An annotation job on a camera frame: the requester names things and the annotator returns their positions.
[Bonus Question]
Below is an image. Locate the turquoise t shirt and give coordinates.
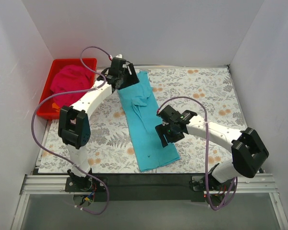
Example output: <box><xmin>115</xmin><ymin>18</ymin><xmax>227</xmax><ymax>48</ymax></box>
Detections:
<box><xmin>118</xmin><ymin>71</ymin><xmax>180</xmax><ymax>172</ymax></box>

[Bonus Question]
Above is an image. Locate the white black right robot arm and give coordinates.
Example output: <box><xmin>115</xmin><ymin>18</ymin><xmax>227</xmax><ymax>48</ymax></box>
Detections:
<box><xmin>155</xmin><ymin>105</ymin><xmax>269</xmax><ymax>190</ymax></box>

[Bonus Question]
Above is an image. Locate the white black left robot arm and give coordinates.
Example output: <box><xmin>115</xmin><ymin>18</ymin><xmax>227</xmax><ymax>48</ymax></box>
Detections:
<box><xmin>58</xmin><ymin>57</ymin><xmax>139</xmax><ymax>192</ymax></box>

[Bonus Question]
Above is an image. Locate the floral patterned table mat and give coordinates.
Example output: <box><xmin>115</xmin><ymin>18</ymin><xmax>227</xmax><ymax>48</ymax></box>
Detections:
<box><xmin>38</xmin><ymin>68</ymin><xmax>247</xmax><ymax>173</ymax></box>

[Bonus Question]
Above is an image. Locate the magenta t shirt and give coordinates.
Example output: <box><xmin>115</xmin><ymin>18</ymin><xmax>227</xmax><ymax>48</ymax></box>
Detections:
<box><xmin>50</xmin><ymin>65</ymin><xmax>94</xmax><ymax>107</ymax></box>

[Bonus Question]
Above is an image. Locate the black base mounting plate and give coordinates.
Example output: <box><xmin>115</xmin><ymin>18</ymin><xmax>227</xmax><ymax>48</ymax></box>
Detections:
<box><xmin>65</xmin><ymin>173</ymin><xmax>206</xmax><ymax>202</ymax></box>

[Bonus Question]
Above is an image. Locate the orange cloth in bin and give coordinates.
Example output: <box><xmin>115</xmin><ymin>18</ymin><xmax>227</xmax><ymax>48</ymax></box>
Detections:
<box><xmin>52</xmin><ymin>103</ymin><xmax>60</xmax><ymax>112</ymax></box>

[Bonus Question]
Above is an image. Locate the red plastic bin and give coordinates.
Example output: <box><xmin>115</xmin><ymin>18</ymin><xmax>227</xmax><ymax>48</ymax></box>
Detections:
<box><xmin>37</xmin><ymin>59</ymin><xmax>95</xmax><ymax>120</ymax></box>

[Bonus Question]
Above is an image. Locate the aluminium frame rail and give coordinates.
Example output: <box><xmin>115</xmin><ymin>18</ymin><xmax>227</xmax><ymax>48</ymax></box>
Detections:
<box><xmin>12</xmin><ymin>173</ymin><xmax>288</xmax><ymax>230</ymax></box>

